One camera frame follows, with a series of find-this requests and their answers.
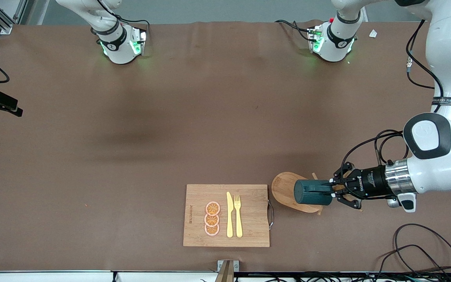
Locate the aluminium frame profile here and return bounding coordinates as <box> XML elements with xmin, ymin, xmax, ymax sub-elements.
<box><xmin>0</xmin><ymin>0</ymin><xmax>28</xmax><ymax>35</ymax></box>

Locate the wooden cup rack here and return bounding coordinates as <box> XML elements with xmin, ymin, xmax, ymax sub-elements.
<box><xmin>271</xmin><ymin>172</ymin><xmax>363</xmax><ymax>215</ymax></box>

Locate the grey metal mounting bracket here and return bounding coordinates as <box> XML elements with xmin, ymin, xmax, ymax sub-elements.
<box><xmin>215</xmin><ymin>260</ymin><xmax>240</xmax><ymax>282</ymax></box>

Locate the dark green mug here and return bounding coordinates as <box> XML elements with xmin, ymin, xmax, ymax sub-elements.
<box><xmin>294</xmin><ymin>179</ymin><xmax>335</xmax><ymax>206</ymax></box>

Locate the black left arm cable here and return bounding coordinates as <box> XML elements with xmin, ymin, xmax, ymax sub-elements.
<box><xmin>341</xmin><ymin>20</ymin><xmax>445</xmax><ymax>175</ymax></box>

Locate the brown table mat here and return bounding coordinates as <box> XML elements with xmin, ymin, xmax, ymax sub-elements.
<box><xmin>0</xmin><ymin>20</ymin><xmax>451</xmax><ymax>273</ymax></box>

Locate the thin black cable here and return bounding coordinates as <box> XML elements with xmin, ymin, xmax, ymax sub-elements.
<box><xmin>375</xmin><ymin>244</ymin><xmax>451</xmax><ymax>277</ymax></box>

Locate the yellow plastic knife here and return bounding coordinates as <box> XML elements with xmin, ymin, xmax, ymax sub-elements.
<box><xmin>226</xmin><ymin>192</ymin><xmax>234</xmax><ymax>238</ymax></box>

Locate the yellow plastic fork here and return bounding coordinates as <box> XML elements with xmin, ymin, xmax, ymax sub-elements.
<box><xmin>234</xmin><ymin>195</ymin><xmax>243</xmax><ymax>238</ymax></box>

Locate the black base cable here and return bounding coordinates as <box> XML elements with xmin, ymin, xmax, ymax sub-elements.
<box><xmin>98</xmin><ymin>0</ymin><xmax>150</xmax><ymax>39</ymax></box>
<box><xmin>275</xmin><ymin>20</ymin><xmax>316</xmax><ymax>42</ymax></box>

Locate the white table edge rail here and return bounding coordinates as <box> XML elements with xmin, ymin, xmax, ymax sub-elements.
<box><xmin>0</xmin><ymin>270</ymin><xmax>218</xmax><ymax>282</ymax></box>

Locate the black left base cable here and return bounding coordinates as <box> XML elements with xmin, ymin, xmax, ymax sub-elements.
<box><xmin>275</xmin><ymin>20</ymin><xmax>316</xmax><ymax>42</ymax></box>

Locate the thick black looped cable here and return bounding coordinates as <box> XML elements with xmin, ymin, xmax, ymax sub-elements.
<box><xmin>393</xmin><ymin>223</ymin><xmax>451</xmax><ymax>280</ymax></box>

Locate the bamboo cutting board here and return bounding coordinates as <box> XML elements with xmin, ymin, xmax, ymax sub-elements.
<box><xmin>183</xmin><ymin>184</ymin><xmax>274</xmax><ymax>248</ymax></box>

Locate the black right base cable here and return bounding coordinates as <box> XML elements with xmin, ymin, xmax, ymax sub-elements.
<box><xmin>98</xmin><ymin>0</ymin><xmax>150</xmax><ymax>39</ymax></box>

